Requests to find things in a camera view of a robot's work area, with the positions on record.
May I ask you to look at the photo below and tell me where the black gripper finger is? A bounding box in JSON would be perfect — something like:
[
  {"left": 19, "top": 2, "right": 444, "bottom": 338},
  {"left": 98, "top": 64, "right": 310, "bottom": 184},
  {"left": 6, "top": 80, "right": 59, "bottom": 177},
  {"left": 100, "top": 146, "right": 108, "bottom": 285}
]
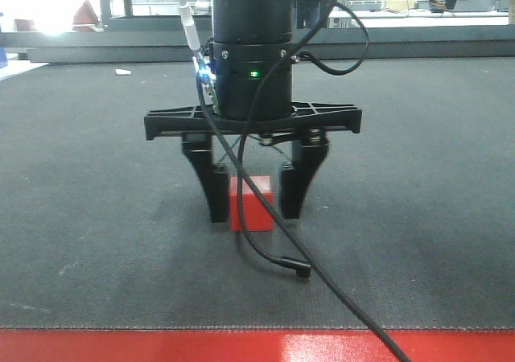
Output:
[
  {"left": 279, "top": 129, "right": 329, "bottom": 220},
  {"left": 181, "top": 133, "right": 229, "bottom": 223}
]

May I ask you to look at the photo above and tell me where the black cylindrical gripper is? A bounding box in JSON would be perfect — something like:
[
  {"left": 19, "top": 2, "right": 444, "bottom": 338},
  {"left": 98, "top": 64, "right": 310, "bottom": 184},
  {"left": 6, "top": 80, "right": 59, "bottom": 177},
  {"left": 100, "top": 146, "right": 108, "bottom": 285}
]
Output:
[{"left": 144, "top": 0, "right": 362, "bottom": 141}]

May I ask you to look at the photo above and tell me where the red magnetic cube block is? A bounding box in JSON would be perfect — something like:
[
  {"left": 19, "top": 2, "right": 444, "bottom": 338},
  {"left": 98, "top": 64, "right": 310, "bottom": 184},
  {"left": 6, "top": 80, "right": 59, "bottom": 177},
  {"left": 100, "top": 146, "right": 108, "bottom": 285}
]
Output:
[{"left": 229, "top": 175, "right": 274, "bottom": 232}]

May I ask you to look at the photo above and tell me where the dark grey table mat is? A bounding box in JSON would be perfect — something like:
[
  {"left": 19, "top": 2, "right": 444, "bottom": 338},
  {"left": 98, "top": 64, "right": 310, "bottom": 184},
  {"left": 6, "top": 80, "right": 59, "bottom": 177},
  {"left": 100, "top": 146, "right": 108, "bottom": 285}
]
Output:
[{"left": 1, "top": 58, "right": 514, "bottom": 329}]

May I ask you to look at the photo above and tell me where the small white paper scrap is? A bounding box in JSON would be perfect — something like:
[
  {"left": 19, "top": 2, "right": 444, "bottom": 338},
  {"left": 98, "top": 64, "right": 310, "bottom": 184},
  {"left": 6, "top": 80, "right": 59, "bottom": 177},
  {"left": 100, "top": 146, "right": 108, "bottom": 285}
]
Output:
[{"left": 115, "top": 68, "right": 132, "bottom": 76}]

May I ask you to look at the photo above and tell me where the long black cable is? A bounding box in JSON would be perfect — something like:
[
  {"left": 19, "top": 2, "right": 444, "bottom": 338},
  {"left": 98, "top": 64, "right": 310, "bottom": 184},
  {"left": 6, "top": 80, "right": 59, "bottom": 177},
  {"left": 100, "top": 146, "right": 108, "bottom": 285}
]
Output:
[{"left": 196, "top": 0, "right": 412, "bottom": 362}]

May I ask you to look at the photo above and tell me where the white cable with connector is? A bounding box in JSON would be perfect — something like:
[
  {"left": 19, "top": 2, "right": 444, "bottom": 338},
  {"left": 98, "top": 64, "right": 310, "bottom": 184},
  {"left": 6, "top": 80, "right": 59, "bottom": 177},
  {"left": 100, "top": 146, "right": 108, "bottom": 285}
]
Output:
[{"left": 171, "top": 0, "right": 220, "bottom": 113}]

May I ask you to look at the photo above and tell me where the black cable with plug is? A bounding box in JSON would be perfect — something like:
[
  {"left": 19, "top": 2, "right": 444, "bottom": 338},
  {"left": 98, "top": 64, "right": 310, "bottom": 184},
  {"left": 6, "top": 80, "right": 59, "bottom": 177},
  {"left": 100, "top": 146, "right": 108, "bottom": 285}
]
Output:
[{"left": 237, "top": 0, "right": 370, "bottom": 281}]

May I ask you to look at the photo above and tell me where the black metal frame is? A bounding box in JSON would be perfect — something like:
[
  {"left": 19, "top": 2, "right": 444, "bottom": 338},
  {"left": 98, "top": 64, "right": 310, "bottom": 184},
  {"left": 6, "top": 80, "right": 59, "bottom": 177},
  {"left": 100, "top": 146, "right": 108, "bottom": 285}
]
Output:
[{"left": 99, "top": 0, "right": 212, "bottom": 31}]

